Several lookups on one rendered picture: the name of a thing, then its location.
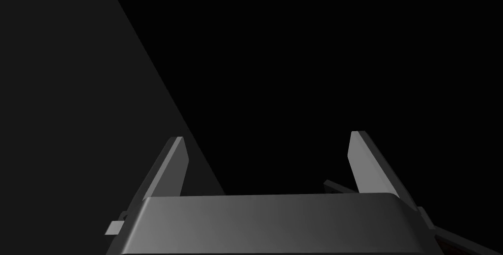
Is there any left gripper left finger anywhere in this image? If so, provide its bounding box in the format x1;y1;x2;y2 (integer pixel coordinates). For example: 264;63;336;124
129;136;190;213

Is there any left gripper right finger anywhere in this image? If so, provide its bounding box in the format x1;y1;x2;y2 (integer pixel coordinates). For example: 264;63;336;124
347;131;419;211

